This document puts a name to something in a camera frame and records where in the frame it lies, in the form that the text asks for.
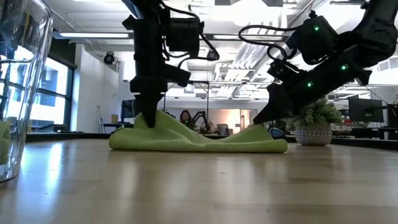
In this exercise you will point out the blue chair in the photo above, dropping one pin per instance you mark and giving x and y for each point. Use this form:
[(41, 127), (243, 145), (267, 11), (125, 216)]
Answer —
[(277, 133)]

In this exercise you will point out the large office window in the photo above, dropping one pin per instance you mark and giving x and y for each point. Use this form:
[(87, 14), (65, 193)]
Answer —
[(59, 93)]

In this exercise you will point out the black background robot arm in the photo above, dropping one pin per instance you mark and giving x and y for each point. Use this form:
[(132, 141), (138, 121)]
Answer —
[(200, 115)]

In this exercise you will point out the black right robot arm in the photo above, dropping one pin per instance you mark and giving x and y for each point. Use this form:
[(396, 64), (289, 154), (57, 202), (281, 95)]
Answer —
[(373, 34)]

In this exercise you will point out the artificial green potted plant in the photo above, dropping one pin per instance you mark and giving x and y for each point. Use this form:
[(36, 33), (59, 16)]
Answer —
[(317, 130)]

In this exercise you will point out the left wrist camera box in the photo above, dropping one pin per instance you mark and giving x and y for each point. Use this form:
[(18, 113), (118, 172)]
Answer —
[(178, 75)]

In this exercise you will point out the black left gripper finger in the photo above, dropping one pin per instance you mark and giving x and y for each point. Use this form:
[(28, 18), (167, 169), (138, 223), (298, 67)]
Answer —
[(150, 107)]

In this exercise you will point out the clear plastic basket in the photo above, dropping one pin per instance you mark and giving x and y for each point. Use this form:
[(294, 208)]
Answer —
[(25, 77)]

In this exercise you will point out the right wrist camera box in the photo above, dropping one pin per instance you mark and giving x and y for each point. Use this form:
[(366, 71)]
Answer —
[(281, 73)]

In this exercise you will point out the seated person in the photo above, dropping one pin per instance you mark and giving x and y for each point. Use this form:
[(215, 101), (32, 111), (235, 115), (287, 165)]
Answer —
[(186, 118)]

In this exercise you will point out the lime green microfiber towel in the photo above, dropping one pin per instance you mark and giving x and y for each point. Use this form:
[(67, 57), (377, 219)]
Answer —
[(186, 141)]

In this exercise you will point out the black computer monitor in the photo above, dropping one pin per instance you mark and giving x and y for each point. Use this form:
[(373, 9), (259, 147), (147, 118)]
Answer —
[(393, 115), (127, 109), (365, 110)]

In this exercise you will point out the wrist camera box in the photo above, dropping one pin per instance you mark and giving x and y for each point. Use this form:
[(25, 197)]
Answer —
[(178, 75), (281, 73)]

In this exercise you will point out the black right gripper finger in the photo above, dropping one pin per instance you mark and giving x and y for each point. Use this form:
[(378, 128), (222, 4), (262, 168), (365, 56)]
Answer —
[(280, 105)]

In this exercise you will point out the black station gantry frame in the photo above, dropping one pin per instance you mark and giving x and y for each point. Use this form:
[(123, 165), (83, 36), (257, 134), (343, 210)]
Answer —
[(207, 96)]

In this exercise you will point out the black aluminium table frame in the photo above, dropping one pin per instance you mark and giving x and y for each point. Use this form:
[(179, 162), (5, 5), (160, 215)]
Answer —
[(367, 142)]

